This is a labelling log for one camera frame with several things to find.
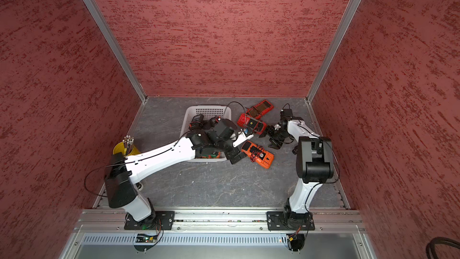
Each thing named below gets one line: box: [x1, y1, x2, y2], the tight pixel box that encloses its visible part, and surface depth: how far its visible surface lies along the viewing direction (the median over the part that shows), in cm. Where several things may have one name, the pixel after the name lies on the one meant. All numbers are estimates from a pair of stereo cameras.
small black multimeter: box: [188, 113, 205, 131], surface depth 99 cm
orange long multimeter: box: [240, 140, 275, 170], surface depth 91 cm
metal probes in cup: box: [122, 134, 135, 155], surface depth 81 cm
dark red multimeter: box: [245, 99, 275, 119], surface depth 112 cm
